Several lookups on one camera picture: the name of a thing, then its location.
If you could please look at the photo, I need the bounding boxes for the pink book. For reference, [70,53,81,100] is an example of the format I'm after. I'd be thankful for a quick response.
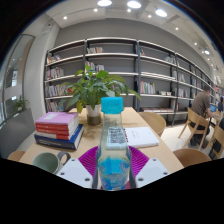
[34,111,80,127]

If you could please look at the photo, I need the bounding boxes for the rounded wooden chair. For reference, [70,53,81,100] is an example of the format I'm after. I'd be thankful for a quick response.
[172,148,213,168]
[7,150,26,163]
[138,111,167,138]

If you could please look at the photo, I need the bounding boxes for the slatted wooden chair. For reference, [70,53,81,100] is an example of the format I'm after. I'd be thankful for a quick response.
[178,107,210,148]
[208,124,224,160]

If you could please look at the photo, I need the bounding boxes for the person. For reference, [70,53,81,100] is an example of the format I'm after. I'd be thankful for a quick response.
[189,85,216,148]

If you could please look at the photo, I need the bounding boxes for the small green potted plant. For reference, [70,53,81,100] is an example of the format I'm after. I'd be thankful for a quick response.
[13,95,29,113]

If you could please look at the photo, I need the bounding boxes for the dark blue book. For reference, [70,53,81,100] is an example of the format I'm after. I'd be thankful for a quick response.
[33,123,85,151]

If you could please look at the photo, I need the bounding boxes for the white paperback book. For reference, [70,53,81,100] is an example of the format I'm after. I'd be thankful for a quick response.
[123,126,160,149]

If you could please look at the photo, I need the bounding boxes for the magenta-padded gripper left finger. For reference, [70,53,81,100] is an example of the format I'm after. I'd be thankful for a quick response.
[56,145,100,190]

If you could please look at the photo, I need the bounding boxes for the grey shelf unit with books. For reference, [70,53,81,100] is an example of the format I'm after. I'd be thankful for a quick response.
[43,36,224,126]

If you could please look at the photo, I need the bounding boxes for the grey-green patterned mug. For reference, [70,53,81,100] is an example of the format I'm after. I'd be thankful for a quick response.
[32,151,72,175]

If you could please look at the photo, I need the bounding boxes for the clear blue-capped drink bottle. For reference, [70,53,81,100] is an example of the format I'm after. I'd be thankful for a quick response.
[96,96,133,191]

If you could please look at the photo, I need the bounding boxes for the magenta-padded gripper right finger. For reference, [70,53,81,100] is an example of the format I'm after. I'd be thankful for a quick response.
[128,145,171,189]

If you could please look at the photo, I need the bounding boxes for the ceiling lights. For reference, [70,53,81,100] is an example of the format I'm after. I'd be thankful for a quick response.
[61,0,219,58]

